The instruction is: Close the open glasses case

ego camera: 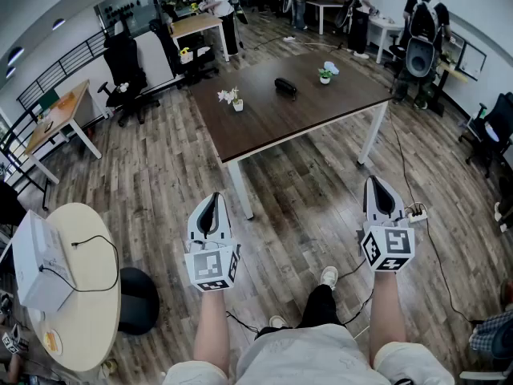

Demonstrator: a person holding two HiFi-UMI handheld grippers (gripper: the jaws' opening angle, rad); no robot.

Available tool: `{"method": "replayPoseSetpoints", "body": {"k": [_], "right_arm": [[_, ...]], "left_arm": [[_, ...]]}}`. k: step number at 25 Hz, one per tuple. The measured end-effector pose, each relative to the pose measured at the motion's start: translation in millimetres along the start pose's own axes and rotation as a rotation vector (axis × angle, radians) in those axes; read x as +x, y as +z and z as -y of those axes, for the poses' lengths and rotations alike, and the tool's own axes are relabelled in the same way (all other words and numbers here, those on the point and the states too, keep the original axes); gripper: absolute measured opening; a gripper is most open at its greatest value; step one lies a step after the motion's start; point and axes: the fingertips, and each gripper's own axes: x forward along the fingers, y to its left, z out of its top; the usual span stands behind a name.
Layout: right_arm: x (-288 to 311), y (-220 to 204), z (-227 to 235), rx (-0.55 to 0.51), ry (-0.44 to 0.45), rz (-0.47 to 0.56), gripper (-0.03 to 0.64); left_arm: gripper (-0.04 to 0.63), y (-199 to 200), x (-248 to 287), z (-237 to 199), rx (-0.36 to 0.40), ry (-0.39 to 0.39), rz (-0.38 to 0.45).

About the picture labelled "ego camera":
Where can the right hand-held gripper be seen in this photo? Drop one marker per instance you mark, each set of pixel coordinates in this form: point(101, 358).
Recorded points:
point(388, 247)

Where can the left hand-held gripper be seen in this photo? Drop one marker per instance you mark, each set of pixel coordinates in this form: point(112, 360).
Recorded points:
point(210, 265)

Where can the person's left forearm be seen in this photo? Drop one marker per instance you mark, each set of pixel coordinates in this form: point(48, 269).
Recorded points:
point(211, 327)

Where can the person's right forearm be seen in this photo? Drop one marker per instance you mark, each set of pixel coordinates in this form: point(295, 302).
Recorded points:
point(386, 311)

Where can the white power strip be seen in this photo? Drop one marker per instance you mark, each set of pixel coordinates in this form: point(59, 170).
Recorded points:
point(417, 215)

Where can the person's white shoe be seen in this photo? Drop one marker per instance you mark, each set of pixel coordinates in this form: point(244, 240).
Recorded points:
point(329, 277)
point(277, 321)

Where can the black round stool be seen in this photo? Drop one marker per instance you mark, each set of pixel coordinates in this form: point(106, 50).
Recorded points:
point(138, 303)

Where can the person's black trouser leg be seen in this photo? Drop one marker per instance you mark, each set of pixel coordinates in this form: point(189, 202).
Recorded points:
point(320, 307)

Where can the white potted pale flowers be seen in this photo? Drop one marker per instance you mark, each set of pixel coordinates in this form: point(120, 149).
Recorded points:
point(235, 100)

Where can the dark wooden table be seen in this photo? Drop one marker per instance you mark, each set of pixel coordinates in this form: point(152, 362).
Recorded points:
point(280, 114)

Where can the small white potted green plant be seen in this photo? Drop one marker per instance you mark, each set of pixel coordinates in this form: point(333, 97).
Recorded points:
point(325, 76)

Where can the black office chair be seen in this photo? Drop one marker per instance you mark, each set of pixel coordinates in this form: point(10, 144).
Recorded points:
point(124, 70)
point(499, 122)

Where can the light blue soft object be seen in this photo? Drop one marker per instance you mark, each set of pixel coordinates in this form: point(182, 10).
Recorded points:
point(332, 67)

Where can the round beige table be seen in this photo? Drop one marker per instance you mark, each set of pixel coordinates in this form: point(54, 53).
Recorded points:
point(92, 315)

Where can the potted sunflower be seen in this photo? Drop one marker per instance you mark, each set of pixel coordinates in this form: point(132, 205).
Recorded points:
point(185, 54)

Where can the person's white shirt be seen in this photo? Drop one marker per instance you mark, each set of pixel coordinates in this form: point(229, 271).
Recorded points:
point(308, 359)

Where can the black framed white board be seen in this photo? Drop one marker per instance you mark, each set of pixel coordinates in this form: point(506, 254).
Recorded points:
point(473, 60)

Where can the white cardboard box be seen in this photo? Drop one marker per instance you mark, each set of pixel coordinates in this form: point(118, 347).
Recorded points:
point(40, 263)

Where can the light wooden desk white legs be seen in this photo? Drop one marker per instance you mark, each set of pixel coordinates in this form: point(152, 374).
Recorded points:
point(60, 114)
point(196, 24)

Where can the plate with orange food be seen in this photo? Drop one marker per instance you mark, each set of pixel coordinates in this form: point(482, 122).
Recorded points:
point(53, 342)

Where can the black metal railing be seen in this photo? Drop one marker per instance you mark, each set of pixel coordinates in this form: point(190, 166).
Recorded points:
point(52, 70)

